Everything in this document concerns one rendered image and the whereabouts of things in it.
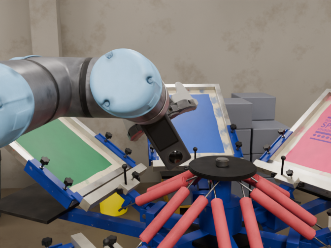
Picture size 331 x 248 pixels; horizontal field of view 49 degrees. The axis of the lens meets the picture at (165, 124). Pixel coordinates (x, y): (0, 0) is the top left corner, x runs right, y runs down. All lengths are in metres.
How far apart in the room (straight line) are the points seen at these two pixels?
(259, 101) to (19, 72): 4.15
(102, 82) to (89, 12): 4.42
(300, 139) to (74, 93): 2.17
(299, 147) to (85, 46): 3.15
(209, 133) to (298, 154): 0.61
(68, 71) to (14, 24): 4.53
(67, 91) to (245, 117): 3.57
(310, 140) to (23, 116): 2.26
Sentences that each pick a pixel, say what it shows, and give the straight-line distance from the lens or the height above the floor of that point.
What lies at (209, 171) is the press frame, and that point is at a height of 1.32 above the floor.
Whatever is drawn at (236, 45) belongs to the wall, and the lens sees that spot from 5.01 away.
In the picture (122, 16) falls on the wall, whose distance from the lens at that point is 4.80.
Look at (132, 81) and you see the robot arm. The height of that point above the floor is 1.82.
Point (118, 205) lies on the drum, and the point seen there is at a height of 0.13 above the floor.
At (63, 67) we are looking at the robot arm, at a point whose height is 1.83.
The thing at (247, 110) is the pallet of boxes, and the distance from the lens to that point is 3.93.
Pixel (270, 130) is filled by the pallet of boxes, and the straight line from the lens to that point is 4.07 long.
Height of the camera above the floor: 1.86
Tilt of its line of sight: 12 degrees down
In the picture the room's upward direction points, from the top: straight up
